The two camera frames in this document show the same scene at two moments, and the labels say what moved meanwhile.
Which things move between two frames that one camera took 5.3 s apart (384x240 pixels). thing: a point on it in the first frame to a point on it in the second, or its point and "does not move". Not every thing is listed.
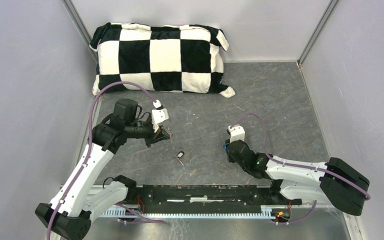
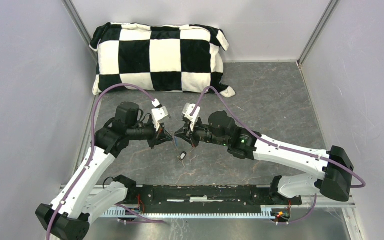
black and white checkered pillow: x=178 y=58 does not move
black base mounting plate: x=230 y=198 does not move
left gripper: x=160 y=134 does not move
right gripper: x=230 y=159 to x=186 y=133
